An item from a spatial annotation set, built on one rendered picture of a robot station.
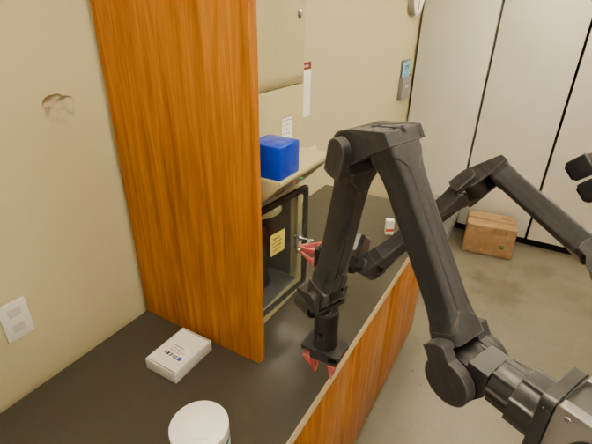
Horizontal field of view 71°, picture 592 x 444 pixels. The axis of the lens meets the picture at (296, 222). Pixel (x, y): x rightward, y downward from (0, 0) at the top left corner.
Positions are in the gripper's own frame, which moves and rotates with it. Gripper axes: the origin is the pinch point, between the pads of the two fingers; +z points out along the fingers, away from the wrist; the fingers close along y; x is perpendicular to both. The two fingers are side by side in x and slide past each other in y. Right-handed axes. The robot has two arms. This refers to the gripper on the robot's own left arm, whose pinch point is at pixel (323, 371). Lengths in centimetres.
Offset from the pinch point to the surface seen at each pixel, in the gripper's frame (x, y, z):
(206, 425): 26.2, 15.4, 0.9
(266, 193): -13.9, 25.8, -37.9
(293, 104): -40, 33, -56
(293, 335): -22.6, 21.9, 15.6
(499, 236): -290, -27, 87
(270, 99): -27, 33, -60
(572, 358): -186, -85, 109
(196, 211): -6, 44, -31
